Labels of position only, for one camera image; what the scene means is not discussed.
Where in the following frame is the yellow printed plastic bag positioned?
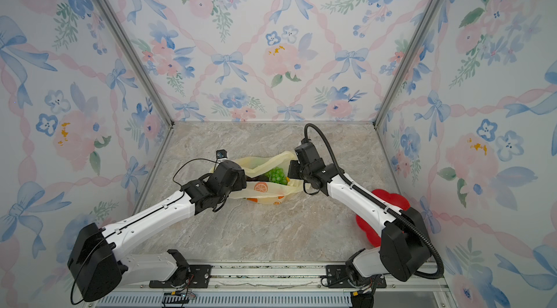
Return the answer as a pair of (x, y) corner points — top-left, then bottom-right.
(229, 151), (303, 205)

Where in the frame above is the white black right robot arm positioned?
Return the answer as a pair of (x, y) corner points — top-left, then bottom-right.
(289, 141), (434, 281)

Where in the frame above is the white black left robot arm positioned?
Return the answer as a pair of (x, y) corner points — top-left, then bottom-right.
(68, 160), (247, 302)

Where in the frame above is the green grape bunch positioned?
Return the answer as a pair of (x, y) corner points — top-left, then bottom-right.
(265, 167), (290, 185)

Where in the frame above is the dark avocado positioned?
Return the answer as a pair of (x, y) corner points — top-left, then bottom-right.
(247, 174), (269, 182)

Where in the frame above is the red flower-shaped plate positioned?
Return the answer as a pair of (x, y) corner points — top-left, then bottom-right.
(355, 189), (412, 248)

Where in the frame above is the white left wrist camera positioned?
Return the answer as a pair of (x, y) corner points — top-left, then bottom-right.
(216, 149), (228, 163)

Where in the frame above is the thin black left cable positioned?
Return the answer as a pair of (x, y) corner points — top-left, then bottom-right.
(172, 158), (218, 187)

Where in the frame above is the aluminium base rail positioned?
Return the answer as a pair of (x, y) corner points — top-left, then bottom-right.
(89, 262), (456, 307)

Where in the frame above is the black corrugated cable conduit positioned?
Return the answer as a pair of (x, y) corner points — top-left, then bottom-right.
(303, 123), (445, 280)

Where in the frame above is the aluminium corner post right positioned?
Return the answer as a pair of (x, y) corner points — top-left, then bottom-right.
(374, 0), (443, 130)

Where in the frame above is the aluminium corner post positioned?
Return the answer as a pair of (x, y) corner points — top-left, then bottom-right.
(374, 0), (443, 130)
(93, 0), (174, 128)

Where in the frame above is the aluminium corner post left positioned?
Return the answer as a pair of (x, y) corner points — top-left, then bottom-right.
(93, 0), (174, 128)

